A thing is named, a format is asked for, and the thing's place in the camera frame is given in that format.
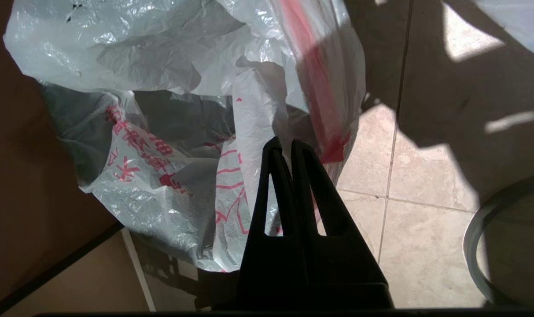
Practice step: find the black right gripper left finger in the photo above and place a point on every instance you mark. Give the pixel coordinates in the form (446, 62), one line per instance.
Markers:
(266, 273)

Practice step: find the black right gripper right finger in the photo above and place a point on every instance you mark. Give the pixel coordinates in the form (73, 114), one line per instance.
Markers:
(350, 277)

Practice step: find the white plastic bag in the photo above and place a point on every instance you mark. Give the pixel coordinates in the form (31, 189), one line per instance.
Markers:
(161, 57)

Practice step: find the dark baseboard strip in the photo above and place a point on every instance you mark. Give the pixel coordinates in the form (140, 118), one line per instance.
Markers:
(51, 270)

